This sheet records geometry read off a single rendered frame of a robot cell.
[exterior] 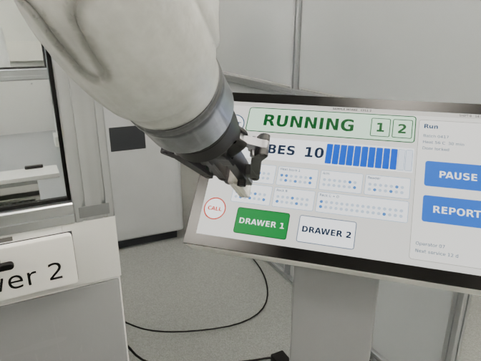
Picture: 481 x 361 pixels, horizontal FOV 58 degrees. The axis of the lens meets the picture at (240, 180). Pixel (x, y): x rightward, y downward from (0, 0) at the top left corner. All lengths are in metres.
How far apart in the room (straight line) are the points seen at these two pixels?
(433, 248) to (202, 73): 0.51
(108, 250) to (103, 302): 0.13
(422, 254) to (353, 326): 0.25
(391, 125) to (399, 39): 0.85
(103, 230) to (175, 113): 0.66
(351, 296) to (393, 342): 1.06
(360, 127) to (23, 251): 0.67
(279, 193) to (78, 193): 0.41
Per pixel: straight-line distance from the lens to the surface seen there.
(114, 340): 1.11
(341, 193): 0.75
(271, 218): 0.74
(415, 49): 1.57
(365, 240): 0.72
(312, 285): 0.87
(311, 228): 0.73
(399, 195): 0.75
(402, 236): 0.73
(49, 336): 1.07
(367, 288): 0.86
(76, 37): 0.27
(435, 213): 0.75
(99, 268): 1.00
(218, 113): 0.37
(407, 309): 1.79
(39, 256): 0.95
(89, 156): 0.90
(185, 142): 0.38
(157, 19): 0.27
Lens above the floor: 1.32
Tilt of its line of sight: 20 degrees down
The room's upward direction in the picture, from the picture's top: straight up
